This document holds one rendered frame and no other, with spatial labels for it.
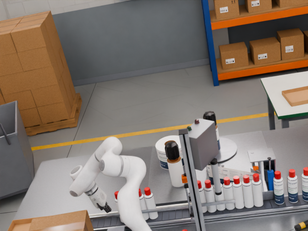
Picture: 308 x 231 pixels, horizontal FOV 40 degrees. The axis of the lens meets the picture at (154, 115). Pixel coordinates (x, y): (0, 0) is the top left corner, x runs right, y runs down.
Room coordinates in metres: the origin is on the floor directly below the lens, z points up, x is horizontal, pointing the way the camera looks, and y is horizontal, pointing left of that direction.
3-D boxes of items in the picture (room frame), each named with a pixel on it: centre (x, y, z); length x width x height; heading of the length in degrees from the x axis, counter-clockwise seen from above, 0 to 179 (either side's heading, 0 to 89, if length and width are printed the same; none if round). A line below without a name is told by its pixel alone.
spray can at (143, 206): (1.91, 0.18, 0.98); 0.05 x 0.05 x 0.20
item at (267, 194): (1.90, -0.53, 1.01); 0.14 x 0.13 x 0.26; 82
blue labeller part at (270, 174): (1.85, -0.56, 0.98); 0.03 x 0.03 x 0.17
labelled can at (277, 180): (1.80, -0.58, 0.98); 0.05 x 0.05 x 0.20
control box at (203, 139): (1.77, -0.19, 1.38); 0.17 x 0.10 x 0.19; 137
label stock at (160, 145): (2.42, -0.07, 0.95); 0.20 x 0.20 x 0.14
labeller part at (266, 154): (1.91, -0.53, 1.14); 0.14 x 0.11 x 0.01; 82
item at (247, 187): (1.83, -0.42, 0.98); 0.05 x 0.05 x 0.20
